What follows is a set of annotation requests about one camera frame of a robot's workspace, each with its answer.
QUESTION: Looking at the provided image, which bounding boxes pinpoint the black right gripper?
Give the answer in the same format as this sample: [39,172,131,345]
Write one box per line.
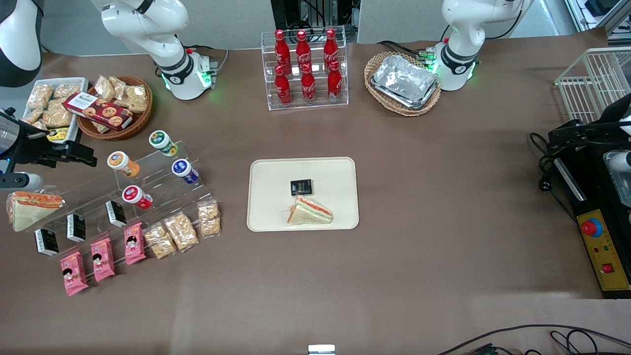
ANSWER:
[14,125,98,168]

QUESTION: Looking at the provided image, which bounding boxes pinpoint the orange gum bottle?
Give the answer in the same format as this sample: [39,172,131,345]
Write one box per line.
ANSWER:
[106,150,141,178]

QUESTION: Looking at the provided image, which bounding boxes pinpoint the red gum bottle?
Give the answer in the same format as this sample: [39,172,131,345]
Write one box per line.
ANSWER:
[121,184,154,211]

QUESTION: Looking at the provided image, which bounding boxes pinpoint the green gum bottle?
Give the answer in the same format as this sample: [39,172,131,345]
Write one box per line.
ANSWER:
[148,130,178,158]

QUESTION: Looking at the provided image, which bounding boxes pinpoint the blue gum bottle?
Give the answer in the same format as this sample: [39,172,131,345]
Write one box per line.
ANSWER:
[171,158,200,185]

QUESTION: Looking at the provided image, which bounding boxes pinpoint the beige plastic tray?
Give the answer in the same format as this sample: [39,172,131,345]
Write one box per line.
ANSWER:
[246,156,360,233]

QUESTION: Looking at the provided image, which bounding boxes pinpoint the black tray sealing machine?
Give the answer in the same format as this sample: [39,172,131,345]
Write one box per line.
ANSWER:
[548,94,631,300]

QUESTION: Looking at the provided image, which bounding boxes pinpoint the foil tray in sealer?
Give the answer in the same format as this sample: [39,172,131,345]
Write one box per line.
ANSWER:
[603,150,631,208]

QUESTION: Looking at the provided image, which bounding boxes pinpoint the clear acrylic stepped shelf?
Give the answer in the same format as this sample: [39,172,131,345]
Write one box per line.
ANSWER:
[25,140,209,257]

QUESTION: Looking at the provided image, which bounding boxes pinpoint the red cookie box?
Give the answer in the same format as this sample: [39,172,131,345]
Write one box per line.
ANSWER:
[62,92,134,132]

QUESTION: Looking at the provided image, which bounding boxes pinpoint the wrapped triangle sandwich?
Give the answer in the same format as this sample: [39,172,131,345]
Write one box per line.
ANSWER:
[285,196,334,226]
[5,191,65,233]

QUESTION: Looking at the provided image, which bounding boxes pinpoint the round wicker basket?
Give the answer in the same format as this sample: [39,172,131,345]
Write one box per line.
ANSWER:
[76,75,154,142]

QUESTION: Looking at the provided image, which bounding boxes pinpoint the white plastic bin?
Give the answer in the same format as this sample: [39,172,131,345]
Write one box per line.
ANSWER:
[22,77,90,145]

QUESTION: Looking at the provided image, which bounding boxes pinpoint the small black white box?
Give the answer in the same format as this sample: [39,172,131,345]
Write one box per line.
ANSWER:
[105,200,128,229]
[289,178,314,197]
[66,213,87,243]
[34,228,60,257]

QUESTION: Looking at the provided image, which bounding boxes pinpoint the pink snack packet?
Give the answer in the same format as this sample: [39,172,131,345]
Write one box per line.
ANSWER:
[123,222,147,266]
[90,237,116,283]
[60,251,90,297]

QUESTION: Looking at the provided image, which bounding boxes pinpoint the red cola bottle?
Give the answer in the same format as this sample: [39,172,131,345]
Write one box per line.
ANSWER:
[295,29,313,67]
[300,63,317,105]
[274,65,293,107]
[322,28,340,65]
[274,29,292,68]
[326,60,343,103]

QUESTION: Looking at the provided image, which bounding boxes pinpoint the clear acrylic bottle rack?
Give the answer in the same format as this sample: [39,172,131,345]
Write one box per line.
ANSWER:
[260,25,350,111]

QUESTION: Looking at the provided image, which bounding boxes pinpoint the black equipment rack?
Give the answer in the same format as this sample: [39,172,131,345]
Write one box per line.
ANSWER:
[270,0,357,31]

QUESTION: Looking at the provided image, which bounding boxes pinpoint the stacked aluminium foil trays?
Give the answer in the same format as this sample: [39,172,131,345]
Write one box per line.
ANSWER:
[370,54,440,110]

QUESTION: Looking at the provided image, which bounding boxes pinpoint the oval wicker basket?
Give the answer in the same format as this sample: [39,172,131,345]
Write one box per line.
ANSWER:
[363,51,443,118]

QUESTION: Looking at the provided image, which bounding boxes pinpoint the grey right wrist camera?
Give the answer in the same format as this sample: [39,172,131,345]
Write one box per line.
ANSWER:
[0,172,44,192]

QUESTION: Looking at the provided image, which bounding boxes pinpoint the grey arm base cable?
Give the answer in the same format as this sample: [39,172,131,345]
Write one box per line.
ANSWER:
[189,45,230,75]

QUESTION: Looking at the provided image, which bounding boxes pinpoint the black arm base cable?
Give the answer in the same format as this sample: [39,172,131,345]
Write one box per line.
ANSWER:
[378,39,435,63]

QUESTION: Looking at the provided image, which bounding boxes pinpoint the black power cable with plug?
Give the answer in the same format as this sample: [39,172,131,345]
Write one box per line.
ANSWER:
[529,132,578,223]

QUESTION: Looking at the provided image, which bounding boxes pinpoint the long black cable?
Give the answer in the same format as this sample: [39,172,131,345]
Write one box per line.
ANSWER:
[436,323,631,355]

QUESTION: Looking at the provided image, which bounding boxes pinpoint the looped black cable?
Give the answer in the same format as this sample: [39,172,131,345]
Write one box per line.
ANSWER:
[549,329,600,355]

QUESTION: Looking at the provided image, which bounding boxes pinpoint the white wire basket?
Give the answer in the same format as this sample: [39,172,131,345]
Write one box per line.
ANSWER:
[554,46,631,124]

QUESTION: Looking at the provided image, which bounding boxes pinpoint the aluminium frame bench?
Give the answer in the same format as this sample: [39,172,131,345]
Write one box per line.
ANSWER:
[564,0,631,41]

